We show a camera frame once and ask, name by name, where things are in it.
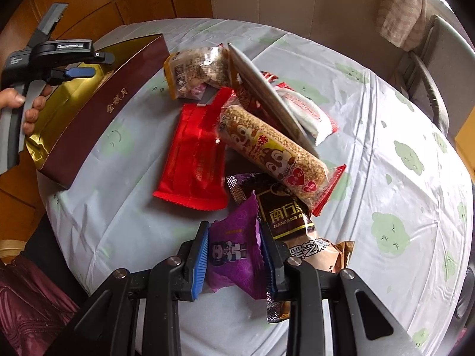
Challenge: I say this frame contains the dark red jacket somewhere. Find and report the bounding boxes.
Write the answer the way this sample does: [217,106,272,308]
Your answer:
[1,255,79,355]

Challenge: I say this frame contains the maroon gold gift box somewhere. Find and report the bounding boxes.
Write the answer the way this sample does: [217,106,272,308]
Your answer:
[25,34,169,189]

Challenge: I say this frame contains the puffed rice bar cartoon wrapper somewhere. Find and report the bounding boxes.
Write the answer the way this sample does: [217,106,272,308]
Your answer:
[217,104,346,216]

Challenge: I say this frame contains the grey armchair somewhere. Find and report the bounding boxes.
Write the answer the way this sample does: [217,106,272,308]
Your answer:
[393,15,474,143]

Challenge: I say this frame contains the flat red foil packet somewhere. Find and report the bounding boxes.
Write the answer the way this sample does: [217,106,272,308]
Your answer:
[153,88,233,211]

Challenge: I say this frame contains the clear yellow nut packet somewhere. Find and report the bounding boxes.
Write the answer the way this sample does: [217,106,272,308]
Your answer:
[164,44,231,101]

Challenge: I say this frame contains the long silver gold stick sachet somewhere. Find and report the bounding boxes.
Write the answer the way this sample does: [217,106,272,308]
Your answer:
[227,43,318,157]

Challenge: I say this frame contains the striped beige cushion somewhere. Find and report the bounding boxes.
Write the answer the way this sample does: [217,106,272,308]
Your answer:
[376,0,427,52]

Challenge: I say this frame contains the purple snack packet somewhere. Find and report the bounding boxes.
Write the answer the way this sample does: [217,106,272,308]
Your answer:
[207,195,267,300]

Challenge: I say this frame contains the yellow cushion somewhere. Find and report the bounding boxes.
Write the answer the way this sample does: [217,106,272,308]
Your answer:
[455,108,475,182]

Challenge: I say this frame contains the dark brown sesame paste sachet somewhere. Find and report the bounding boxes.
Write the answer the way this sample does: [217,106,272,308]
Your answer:
[226,173,355,324]

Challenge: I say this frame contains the white red wafer packet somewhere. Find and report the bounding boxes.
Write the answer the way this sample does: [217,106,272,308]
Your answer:
[275,82,339,146]

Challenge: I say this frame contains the person's left hand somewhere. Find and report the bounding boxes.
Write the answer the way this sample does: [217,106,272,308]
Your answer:
[0,83,54,137]

